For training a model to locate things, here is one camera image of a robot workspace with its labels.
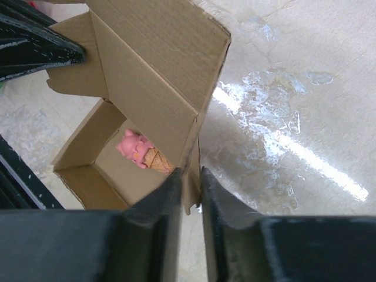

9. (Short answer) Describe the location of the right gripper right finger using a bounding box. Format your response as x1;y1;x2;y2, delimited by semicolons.
201;168;375;281

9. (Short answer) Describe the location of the pink toy ice cream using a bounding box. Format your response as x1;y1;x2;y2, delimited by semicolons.
116;129;175;174

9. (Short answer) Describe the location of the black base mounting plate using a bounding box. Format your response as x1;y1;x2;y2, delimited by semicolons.
0;138;63;210

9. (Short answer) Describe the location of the brown cardboard box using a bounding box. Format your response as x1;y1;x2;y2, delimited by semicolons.
47;1;231;210

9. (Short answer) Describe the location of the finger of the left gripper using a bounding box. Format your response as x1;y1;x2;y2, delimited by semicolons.
1;5;86;82

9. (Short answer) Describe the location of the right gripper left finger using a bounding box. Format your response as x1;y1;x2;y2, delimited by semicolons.
1;169;182;281

